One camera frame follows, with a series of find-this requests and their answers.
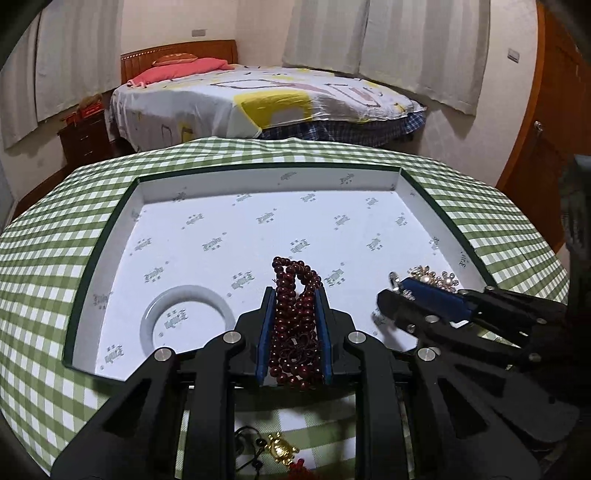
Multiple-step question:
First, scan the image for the red box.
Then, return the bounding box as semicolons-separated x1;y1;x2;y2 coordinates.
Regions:
65;104;105;124

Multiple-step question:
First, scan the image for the wooden door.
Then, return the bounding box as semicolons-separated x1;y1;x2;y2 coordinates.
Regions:
496;4;591;252

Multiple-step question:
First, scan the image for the pale jade bangle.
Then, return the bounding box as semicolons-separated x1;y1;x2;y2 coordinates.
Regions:
140;285;238;358

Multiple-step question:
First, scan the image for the dark wooden nightstand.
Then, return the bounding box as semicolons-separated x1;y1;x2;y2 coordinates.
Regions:
58;111;114;169

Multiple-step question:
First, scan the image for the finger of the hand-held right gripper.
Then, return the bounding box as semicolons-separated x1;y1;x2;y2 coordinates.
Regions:
377;290;581;445
398;276;571;371

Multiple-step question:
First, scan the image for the dark red bead bracelet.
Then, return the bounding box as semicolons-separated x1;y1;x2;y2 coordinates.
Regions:
270;257;326;391

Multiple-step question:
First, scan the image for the green checked tablecloth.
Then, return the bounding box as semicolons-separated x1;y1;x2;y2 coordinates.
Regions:
0;136;571;480

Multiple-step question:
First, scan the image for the orange cushion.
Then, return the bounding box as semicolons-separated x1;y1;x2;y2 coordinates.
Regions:
152;53;197;66

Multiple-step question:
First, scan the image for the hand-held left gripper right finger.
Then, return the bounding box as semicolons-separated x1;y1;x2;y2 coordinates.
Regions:
315;286;542;480

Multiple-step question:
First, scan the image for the blue plaid bed skirt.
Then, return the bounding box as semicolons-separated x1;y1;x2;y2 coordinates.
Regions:
259;111;426;148

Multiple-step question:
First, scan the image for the gold turtle red tassel charm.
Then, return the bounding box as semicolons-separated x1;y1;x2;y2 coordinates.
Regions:
265;431;324;480

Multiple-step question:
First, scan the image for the white paper-lined tray box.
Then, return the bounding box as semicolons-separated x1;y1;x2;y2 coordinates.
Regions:
62;161;498;393

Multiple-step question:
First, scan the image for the bed with patterned sheet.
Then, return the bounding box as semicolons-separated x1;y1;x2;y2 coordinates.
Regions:
109;65;426;151

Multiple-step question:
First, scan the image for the pearl cluster charm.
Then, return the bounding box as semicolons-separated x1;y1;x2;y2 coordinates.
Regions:
388;264;460;294

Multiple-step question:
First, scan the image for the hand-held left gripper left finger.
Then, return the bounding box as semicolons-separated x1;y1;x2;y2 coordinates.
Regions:
50;286;278;480

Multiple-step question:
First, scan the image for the white curtain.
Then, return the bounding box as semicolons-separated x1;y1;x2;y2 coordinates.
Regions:
360;0;490;116
34;0;123;123
281;0;370;77
0;9;40;148

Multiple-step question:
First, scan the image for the black cord pendant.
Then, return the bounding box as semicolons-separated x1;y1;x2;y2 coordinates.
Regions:
233;425;266;472

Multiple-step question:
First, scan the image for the pink pillow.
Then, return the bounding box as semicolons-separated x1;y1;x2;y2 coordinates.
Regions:
127;58;234;88

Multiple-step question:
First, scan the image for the wooden bed headboard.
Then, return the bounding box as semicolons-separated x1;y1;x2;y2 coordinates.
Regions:
121;39;238;86

